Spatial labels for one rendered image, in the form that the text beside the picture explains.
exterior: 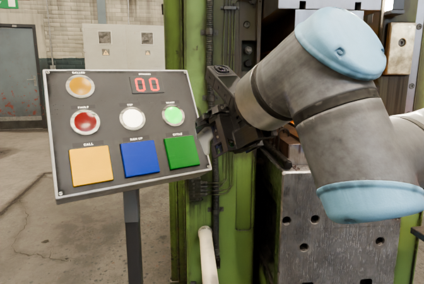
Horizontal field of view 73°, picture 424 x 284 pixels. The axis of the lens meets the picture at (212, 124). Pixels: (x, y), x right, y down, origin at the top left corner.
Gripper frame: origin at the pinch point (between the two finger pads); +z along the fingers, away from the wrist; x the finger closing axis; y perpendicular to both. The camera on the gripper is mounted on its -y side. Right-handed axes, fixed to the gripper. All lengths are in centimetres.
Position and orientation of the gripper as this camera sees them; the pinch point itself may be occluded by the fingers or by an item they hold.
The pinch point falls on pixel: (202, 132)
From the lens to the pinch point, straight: 59.9
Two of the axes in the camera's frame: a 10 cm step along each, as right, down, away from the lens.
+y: 2.4, 9.4, -2.6
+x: 8.7, -0.9, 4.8
